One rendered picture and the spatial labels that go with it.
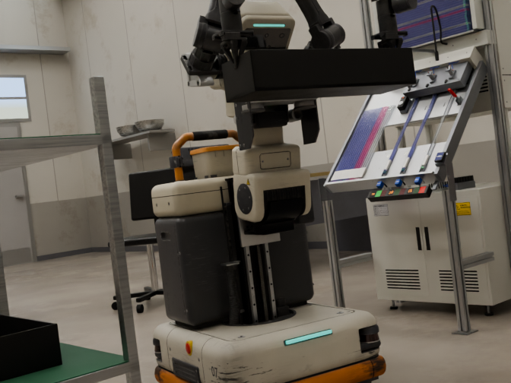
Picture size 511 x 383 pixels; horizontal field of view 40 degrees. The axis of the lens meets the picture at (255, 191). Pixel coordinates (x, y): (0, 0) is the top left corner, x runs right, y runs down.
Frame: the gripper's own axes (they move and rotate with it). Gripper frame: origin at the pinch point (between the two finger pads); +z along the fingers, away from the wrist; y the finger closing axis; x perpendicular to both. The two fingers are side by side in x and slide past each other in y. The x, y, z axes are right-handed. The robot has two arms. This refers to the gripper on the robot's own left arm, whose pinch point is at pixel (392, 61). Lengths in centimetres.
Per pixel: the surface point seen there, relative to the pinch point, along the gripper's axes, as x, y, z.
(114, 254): 9, -95, 46
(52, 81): 956, 140, -177
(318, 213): 327, 187, 63
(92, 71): 892, 188, -179
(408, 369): 37, 21, 110
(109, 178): 8, -94, 26
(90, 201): 948, 174, 22
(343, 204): 333, 220, 59
